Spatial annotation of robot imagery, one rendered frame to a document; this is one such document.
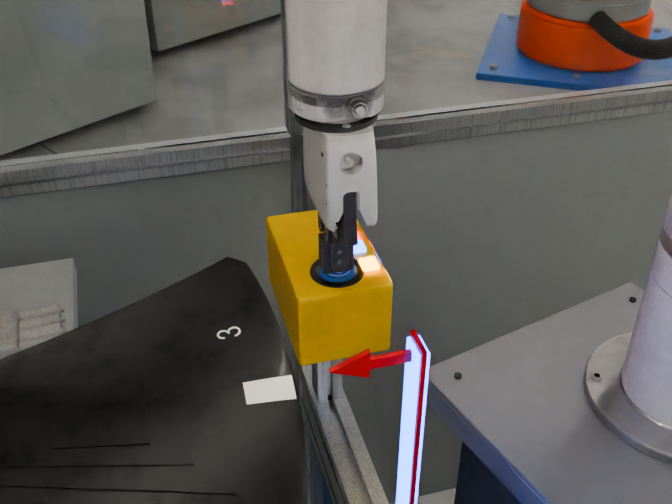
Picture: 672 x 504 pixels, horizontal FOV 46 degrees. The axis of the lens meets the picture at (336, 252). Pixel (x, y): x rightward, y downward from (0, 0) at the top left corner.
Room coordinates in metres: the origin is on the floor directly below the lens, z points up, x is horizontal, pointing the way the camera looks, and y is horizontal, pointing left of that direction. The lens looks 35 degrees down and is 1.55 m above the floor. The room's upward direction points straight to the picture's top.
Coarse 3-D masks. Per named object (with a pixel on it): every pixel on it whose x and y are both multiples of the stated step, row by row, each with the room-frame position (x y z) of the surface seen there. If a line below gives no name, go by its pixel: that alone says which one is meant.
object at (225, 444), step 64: (128, 320) 0.42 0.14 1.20; (192, 320) 0.42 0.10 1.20; (256, 320) 0.42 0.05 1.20; (0, 384) 0.37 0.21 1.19; (64, 384) 0.37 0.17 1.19; (128, 384) 0.37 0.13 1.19; (192, 384) 0.37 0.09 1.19; (0, 448) 0.32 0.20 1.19; (64, 448) 0.32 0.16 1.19; (128, 448) 0.32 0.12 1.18; (192, 448) 0.33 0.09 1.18; (256, 448) 0.33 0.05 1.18
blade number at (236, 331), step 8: (232, 320) 0.42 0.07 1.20; (240, 320) 0.42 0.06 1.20; (208, 328) 0.41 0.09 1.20; (216, 328) 0.41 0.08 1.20; (224, 328) 0.41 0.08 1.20; (232, 328) 0.41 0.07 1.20; (240, 328) 0.41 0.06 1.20; (208, 336) 0.41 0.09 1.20; (216, 336) 0.41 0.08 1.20; (224, 336) 0.41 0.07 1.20; (232, 336) 0.41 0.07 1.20; (240, 336) 0.41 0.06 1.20; (248, 336) 0.41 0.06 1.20; (216, 344) 0.40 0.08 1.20; (224, 344) 0.40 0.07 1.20; (232, 344) 0.40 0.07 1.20
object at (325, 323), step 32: (288, 224) 0.74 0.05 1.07; (288, 256) 0.68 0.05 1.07; (288, 288) 0.65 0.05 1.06; (320, 288) 0.63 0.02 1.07; (352, 288) 0.63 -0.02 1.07; (384, 288) 0.63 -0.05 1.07; (288, 320) 0.65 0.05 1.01; (320, 320) 0.61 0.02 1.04; (352, 320) 0.62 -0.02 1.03; (384, 320) 0.63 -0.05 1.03; (320, 352) 0.61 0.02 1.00; (352, 352) 0.62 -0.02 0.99
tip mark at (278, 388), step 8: (280, 376) 0.38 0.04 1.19; (288, 376) 0.38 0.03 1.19; (248, 384) 0.37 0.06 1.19; (256, 384) 0.37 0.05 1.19; (264, 384) 0.37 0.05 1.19; (272, 384) 0.37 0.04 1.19; (280, 384) 0.37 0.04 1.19; (288, 384) 0.37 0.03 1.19; (248, 392) 0.37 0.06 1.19; (256, 392) 0.37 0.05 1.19; (264, 392) 0.37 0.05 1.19; (272, 392) 0.37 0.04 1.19; (280, 392) 0.37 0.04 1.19; (288, 392) 0.37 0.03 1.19; (248, 400) 0.36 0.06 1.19; (256, 400) 0.36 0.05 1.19; (264, 400) 0.36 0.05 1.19; (272, 400) 0.36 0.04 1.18
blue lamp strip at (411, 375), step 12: (408, 348) 0.41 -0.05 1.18; (408, 372) 0.41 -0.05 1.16; (408, 384) 0.41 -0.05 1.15; (408, 396) 0.41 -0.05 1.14; (408, 408) 0.41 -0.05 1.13; (408, 420) 0.40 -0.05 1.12; (408, 432) 0.40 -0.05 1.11; (408, 444) 0.40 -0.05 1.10; (408, 456) 0.40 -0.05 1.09; (408, 468) 0.40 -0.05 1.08; (408, 480) 0.40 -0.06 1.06; (396, 492) 0.42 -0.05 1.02; (408, 492) 0.40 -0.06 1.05
